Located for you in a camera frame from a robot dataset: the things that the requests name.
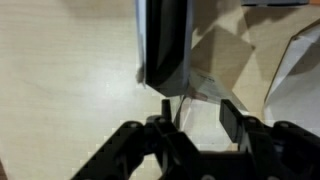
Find blue white cocoa box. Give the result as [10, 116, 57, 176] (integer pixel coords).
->
[135, 0, 193, 97]

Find tan cardboard box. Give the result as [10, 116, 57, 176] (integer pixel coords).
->
[173, 24, 256, 131]

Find orange white Tazo tea carton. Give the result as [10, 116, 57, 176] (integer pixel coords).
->
[240, 0, 320, 6]

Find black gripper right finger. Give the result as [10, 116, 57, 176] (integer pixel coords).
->
[219, 99, 320, 180]

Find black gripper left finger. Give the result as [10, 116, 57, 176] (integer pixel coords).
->
[71, 99, 200, 180]

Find white canvas tote bag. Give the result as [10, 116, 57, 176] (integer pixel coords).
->
[264, 22, 320, 135]

